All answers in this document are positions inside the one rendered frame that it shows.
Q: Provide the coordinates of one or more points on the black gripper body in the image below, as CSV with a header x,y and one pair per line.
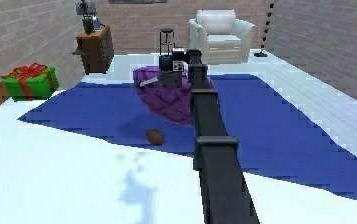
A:
x,y
170,78

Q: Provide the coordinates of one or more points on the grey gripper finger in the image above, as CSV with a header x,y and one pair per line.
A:
x,y
148,82

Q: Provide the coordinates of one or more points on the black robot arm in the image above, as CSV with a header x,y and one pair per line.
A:
x,y
216,156

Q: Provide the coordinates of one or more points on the white bed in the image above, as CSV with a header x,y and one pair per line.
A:
x,y
69,180

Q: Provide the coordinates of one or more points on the black stool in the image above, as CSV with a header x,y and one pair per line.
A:
x,y
167,31

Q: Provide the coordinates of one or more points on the brown potato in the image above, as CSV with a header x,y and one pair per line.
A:
x,y
155,136

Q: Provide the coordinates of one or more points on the brown wooden dresser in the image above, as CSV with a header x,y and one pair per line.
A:
x,y
96,51

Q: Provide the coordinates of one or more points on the white armchair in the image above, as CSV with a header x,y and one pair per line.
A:
x,y
224,40

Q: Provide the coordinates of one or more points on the small blue grey object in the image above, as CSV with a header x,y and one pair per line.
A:
x,y
97,24

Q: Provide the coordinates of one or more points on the black yellow striped floor lamp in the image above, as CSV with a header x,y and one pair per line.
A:
x,y
267,25

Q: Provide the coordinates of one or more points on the green gift box red ribbon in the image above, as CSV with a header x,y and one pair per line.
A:
x,y
32,85

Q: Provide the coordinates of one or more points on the blue blanket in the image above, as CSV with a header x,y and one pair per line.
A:
x,y
272,133

